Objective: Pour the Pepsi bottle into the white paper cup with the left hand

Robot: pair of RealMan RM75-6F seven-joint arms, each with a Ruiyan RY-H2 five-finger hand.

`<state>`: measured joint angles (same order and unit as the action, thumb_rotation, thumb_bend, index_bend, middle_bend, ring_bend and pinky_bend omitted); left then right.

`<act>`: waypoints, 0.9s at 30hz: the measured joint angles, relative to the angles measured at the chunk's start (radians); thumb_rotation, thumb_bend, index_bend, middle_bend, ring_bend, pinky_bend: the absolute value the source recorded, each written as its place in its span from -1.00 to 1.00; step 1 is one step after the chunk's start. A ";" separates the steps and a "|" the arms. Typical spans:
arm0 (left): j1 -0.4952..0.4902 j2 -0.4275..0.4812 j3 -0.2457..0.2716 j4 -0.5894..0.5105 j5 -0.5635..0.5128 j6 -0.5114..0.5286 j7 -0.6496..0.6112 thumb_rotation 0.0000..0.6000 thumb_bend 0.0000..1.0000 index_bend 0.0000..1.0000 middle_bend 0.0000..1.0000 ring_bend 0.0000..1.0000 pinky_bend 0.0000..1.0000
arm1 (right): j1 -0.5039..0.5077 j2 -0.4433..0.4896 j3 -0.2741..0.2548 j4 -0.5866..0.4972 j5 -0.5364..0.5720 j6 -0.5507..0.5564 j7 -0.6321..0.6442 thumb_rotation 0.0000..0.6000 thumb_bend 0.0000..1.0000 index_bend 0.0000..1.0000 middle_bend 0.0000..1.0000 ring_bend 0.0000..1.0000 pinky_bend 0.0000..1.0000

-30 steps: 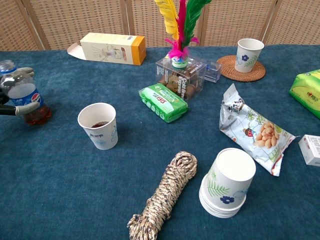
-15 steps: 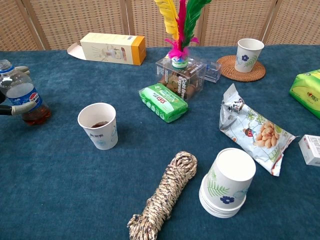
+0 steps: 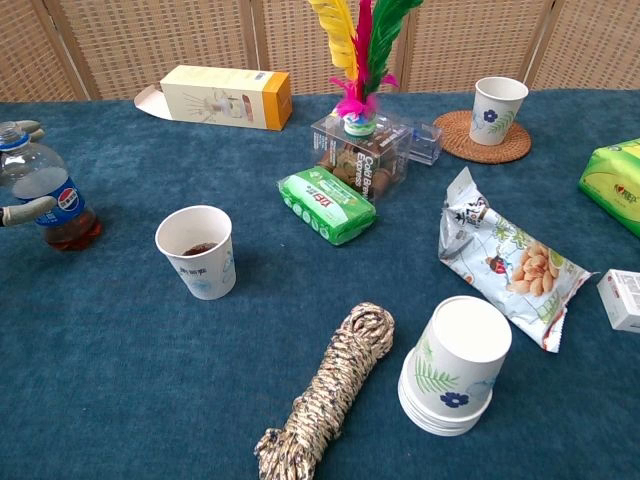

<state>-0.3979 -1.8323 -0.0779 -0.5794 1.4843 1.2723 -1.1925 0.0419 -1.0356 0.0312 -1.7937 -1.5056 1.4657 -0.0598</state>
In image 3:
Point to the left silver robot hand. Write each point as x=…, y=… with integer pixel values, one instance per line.
x=30, y=210

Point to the small dark drink bottle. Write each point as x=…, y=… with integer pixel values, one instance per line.
x=55, y=175

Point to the white floral paper cup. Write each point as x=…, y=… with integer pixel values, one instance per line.
x=205, y=270
x=497, y=115

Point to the blue carpet table cover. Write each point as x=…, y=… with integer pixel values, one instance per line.
x=100, y=360

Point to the bamboo folding screen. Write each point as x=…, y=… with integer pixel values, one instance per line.
x=150, y=30

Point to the cream and orange carton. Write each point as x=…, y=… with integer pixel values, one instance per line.
x=220, y=95

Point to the green wet wipes pack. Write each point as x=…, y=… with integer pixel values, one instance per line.
x=325, y=205

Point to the clear box of coffee capsules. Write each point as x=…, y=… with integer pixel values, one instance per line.
x=370, y=165

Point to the colourful feather shuttlecock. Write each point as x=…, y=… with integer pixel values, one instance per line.
x=362, y=60

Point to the round woven rattan coaster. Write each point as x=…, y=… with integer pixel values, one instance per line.
x=455, y=135

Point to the nut snack bag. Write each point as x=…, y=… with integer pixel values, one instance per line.
x=510, y=260

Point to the green yellow tissue pack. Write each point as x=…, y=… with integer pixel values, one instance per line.
x=615, y=185

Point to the small white cardboard box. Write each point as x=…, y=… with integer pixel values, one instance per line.
x=622, y=300

